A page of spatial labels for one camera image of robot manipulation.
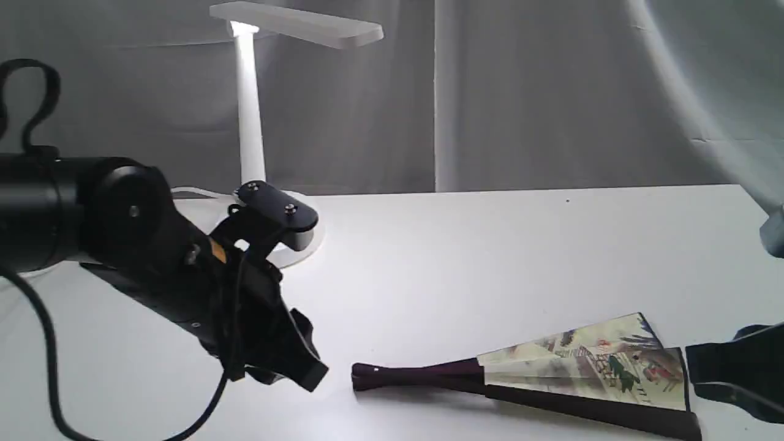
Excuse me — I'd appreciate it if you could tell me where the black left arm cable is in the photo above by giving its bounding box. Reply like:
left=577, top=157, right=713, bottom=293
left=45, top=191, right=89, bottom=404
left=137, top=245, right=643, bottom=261
left=0, top=59, right=258, bottom=441

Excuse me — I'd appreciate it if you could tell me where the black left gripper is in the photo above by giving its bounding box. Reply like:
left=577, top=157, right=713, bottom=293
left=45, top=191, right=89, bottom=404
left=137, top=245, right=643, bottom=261
left=81, top=211, right=329, bottom=393

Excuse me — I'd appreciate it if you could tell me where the painted paper folding fan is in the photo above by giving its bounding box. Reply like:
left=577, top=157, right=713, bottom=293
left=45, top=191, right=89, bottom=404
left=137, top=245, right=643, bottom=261
left=351, top=312, right=702, bottom=440

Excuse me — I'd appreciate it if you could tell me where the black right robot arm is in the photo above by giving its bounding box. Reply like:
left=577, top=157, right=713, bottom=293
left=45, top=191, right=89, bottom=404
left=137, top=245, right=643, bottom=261
left=684, top=323, right=783, bottom=424

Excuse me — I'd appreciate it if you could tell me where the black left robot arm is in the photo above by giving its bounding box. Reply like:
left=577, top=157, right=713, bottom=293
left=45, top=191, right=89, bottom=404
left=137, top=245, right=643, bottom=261
left=2, top=156, right=328, bottom=391

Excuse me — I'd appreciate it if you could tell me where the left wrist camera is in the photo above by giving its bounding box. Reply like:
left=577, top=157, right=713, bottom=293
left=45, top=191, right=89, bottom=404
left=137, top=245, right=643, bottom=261
left=209, top=181, right=324, bottom=268

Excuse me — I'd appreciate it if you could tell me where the white desk lamp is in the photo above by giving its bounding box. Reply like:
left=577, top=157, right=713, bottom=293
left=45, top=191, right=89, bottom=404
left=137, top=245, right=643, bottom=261
left=171, top=1, right=384, bottom=268

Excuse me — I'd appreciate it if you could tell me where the grey backdrop curtain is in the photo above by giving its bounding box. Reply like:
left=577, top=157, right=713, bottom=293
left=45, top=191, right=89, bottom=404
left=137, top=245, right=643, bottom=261
left=1, top=1, right=783, bottom=212

